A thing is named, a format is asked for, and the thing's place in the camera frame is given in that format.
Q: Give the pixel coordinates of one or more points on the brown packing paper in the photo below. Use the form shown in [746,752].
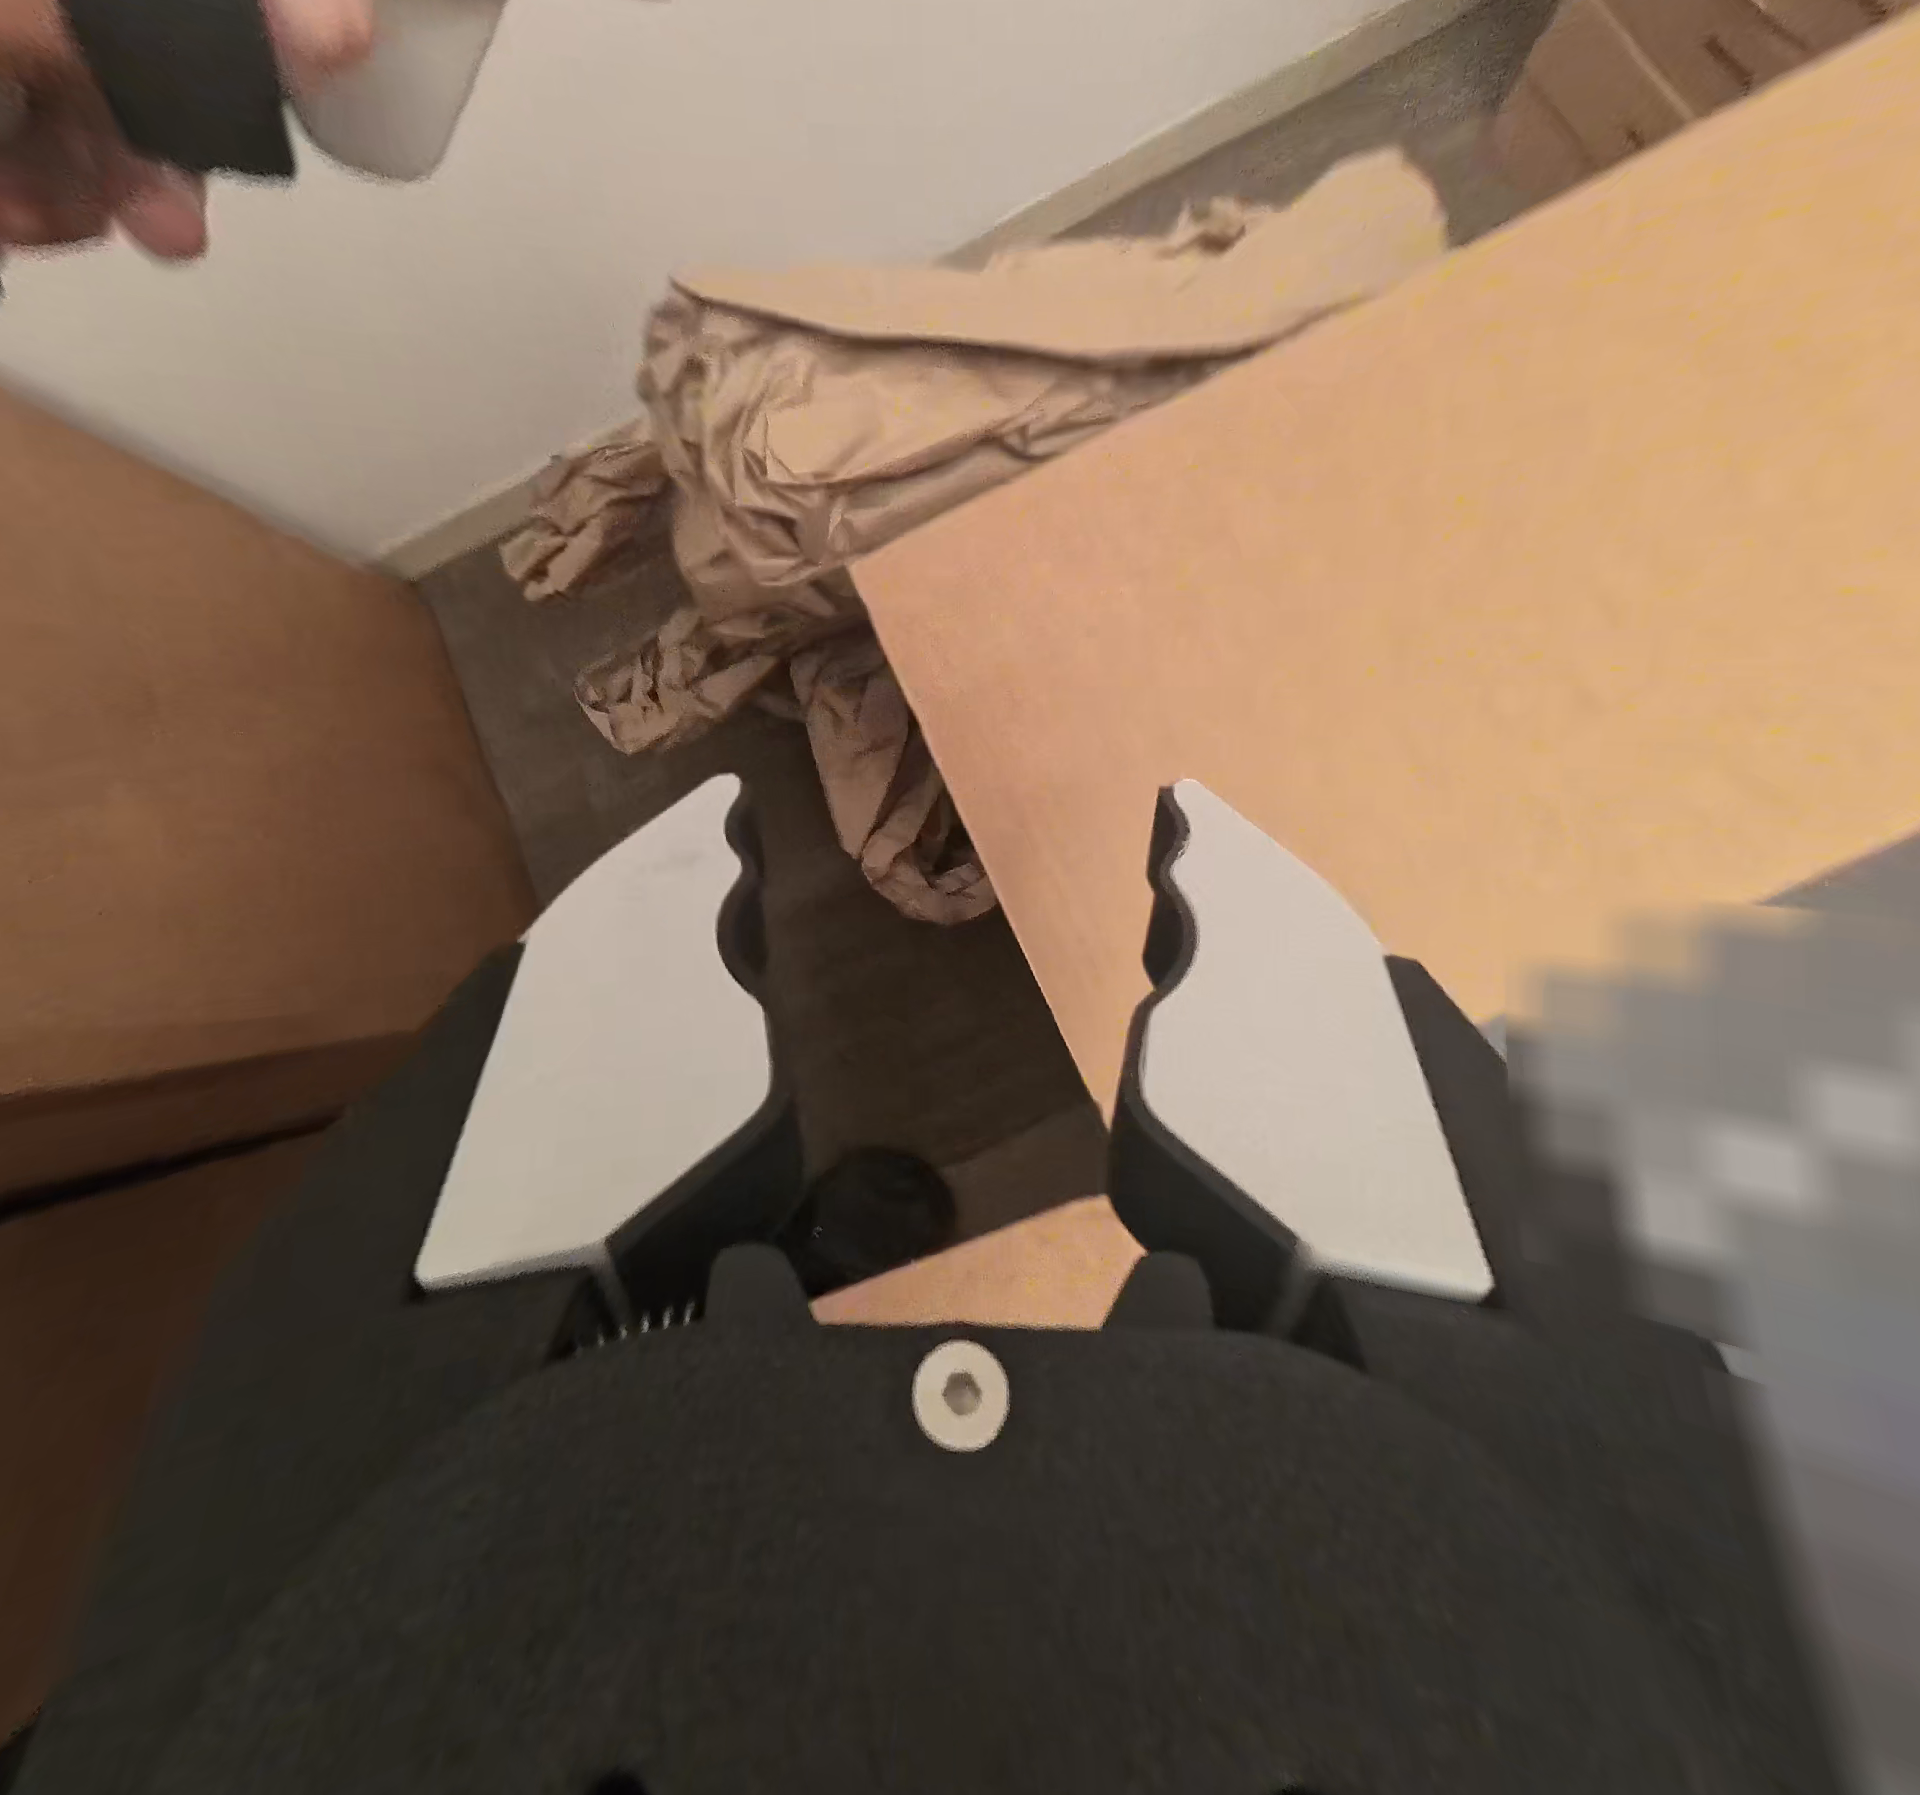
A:
[840,474]

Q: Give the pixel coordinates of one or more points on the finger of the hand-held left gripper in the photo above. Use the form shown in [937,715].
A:
[428,41]

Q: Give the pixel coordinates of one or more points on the person's black shoe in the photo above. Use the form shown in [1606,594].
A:
[878,1210]

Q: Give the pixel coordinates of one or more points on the brown cardboard box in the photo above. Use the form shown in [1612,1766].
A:
[196,776]

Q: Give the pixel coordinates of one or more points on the person's left hand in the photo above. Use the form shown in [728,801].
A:
[61,175]

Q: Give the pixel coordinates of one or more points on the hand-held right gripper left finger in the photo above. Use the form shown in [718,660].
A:
[601,1075]

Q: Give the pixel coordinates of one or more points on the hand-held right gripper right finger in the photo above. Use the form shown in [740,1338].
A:
[1305,1090]

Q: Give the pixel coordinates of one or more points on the large cardboard box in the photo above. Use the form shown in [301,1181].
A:
[1500,474]

